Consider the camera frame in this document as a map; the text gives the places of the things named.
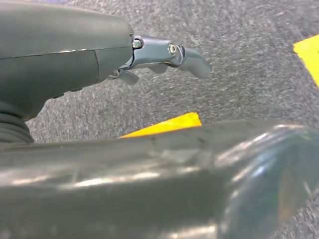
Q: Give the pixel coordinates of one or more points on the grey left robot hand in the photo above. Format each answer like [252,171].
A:
[62,39]

